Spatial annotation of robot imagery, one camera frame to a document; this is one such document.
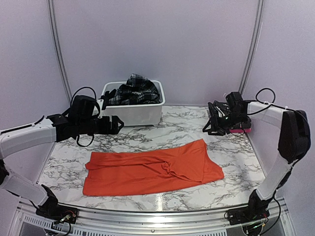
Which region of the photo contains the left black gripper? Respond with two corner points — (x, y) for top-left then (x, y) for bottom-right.
(75, 114), (122, 135)

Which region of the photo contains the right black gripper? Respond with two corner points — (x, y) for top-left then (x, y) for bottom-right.
(202, 112), (245, 136)

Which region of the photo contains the orange t-shirt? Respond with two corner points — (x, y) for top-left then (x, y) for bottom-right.
(83, 139), (224, 197)

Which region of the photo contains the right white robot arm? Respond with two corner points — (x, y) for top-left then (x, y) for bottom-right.
(202, 100), (311, 220)

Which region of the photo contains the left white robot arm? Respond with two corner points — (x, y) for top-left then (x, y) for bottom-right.
(0, 95), (124, 219)

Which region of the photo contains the white plastic laundry bin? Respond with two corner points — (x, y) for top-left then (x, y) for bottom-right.
(101, 80), (165, 126)

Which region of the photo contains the folded pink garment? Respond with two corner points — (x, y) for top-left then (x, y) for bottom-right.
(229, 128), (252, 134)

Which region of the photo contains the folded dark striped shirt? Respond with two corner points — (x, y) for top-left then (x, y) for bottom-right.
(210, 103), (251, 125)

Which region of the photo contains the black white plaid shirt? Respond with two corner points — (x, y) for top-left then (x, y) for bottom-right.
(102, 74), (160, 106)

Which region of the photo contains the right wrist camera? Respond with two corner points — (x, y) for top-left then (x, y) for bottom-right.
(225, 91), (244, 112)

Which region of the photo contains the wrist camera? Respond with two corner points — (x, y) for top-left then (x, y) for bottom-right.
(225, 91), (244, 112)
(68, 95), (100, 120)

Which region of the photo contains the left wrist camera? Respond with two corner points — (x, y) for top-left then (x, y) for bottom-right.
(68, 95), (100, 120)

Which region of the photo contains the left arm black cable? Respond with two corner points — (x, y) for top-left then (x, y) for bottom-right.
(71, 86), (98, 148)

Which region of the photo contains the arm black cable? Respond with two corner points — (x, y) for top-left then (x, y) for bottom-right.
(71, 86), (98, 148)
(246, 88), (276, 116)

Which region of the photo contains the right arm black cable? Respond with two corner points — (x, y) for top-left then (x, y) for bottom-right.
(246, 88), (276, 116)

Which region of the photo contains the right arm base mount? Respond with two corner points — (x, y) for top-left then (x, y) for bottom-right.
(224, 190), (273, 225)

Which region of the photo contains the aluminium front frame rail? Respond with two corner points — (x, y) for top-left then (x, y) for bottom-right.
(9, 194), (296, 236)

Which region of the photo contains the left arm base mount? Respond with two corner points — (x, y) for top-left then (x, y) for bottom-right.
(36, 184), (79, 224)

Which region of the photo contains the right aluminium wall post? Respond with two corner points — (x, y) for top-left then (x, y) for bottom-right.
(239, 0), (265, 95)

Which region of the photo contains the aluminium wall post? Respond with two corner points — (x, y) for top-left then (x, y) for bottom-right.
(47, 0), (72, 105)
(239, 0), (265, 95)

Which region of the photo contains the left aluminium wall post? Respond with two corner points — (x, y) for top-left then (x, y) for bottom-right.
(47, 0), (72, 105)

